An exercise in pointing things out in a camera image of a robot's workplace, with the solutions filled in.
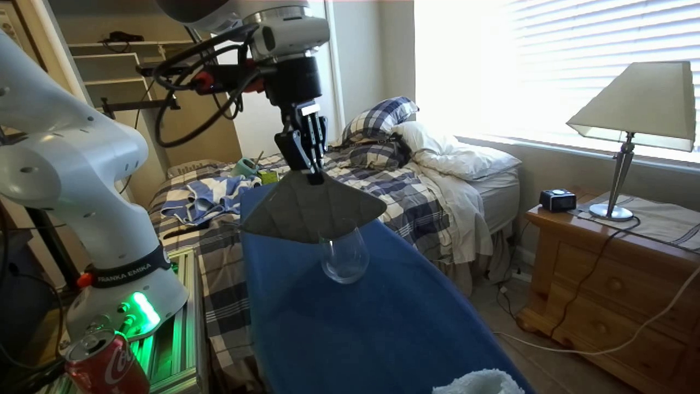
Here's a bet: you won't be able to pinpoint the white iron power cord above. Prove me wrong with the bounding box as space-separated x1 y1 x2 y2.
500 266 700 360

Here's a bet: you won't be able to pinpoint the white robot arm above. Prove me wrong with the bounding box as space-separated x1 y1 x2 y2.
0 0 329 342

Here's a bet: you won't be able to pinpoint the white pillow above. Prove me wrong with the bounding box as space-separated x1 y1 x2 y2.
393 121 520 183

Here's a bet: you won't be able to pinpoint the cream shade table lamp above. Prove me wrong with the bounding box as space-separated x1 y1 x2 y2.
566 62 695 221

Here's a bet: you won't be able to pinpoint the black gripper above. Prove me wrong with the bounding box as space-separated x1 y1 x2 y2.
276 101 326 185

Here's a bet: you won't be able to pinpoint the white folded cloth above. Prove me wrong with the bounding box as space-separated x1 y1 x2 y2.
430 371 525 394

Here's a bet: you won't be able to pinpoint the bed with plaid bedding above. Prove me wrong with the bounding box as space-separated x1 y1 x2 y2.
149 154 520 393

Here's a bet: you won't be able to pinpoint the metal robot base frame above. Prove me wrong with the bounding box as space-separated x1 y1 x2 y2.
133 249 208 394

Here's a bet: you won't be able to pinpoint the blue ironing board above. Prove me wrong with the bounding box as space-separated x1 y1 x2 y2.
241 221 519 394

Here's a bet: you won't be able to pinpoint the white window blinds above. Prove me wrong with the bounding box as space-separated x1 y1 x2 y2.
413 0 700 154

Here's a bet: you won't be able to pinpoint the red soda can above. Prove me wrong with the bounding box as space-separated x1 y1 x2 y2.
62 336 151 394

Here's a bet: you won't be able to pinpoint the small black alarm clock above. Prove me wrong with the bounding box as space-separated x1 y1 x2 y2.
541 189 577 212

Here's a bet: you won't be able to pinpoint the clear stemless glass cup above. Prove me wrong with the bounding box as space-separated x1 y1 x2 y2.
321 230 369 286

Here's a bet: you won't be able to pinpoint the wooden nightstand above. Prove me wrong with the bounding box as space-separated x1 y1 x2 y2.
519 209 700 394

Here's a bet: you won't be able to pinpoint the plaid blue pillow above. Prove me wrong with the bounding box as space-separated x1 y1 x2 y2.
338 96 420 150

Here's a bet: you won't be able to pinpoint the grey quilted mat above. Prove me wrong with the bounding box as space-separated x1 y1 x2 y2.
241 172 386 243

